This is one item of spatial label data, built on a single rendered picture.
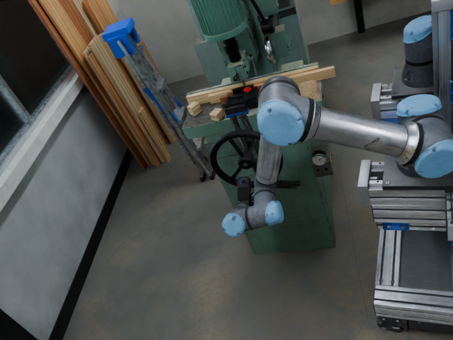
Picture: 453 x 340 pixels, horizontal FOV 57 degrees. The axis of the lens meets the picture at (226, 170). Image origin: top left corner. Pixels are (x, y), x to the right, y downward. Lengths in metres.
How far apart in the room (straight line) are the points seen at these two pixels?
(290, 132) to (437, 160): 0.38
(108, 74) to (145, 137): 0.55
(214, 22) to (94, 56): 1.48
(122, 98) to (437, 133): 2.32
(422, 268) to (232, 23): 1.24
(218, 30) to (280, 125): 0.69
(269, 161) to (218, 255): 1.22
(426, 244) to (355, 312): 0.44
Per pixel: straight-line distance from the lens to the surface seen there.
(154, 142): 3.27
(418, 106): 1.30
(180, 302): 2.38
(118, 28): 2.54
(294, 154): 1.84
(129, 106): 3.12
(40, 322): 2.55
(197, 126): 1.80
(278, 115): 1.04
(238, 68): 1.76
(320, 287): 2.17
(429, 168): 1.21
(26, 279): 2.49
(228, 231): 1.36
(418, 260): 1.96
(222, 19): 1.65
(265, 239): 2.26
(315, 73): 1.80
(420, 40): 1.72
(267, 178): 1.38
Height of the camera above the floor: 1.80
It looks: 37 degrees down
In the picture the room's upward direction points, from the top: 24 degrees counter-clockwise
